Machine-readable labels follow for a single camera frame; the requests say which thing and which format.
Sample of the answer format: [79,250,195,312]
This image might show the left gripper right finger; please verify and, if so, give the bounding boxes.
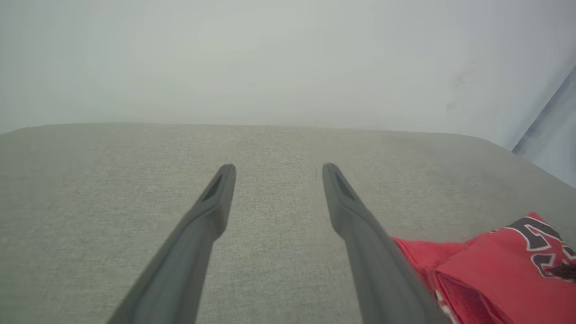
[322,162,453,324]

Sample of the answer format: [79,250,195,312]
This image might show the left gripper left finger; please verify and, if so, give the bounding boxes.
[105,163,237,324]

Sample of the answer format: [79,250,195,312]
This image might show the red basketball jersey white sleeves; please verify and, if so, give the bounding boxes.
[390,212,576,324]

